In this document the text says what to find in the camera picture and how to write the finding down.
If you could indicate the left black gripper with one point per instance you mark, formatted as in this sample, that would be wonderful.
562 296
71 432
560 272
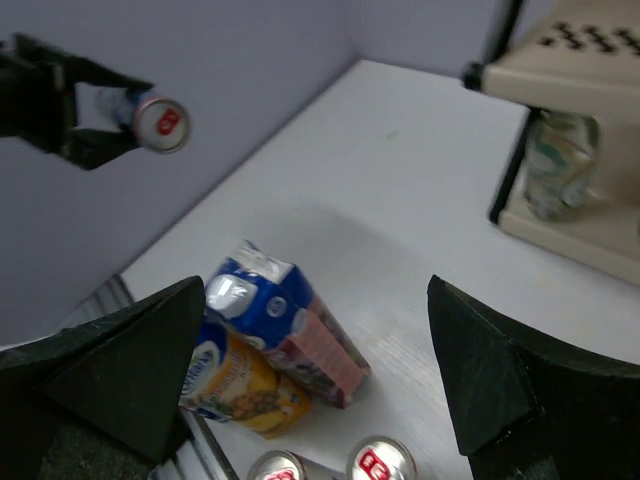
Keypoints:
38 102

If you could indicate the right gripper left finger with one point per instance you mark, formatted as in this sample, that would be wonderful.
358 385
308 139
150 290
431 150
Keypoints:
42 440

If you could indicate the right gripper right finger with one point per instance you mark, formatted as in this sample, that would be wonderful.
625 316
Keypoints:
525 405

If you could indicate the energy drink can hidden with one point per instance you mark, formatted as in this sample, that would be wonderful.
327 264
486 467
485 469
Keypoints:
158 123

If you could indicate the energy drink can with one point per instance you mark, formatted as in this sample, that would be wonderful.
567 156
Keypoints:
379 457
285 465

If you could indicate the clear bottle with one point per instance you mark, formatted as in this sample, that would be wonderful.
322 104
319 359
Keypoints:
561 155

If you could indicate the beige three-tier shelf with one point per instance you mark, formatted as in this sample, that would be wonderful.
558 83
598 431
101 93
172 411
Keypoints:
582 57

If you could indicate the blue carton yellow side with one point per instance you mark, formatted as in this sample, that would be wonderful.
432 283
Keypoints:
229 381

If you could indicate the blue carton maroon side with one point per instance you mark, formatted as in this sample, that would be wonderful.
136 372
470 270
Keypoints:
271 305

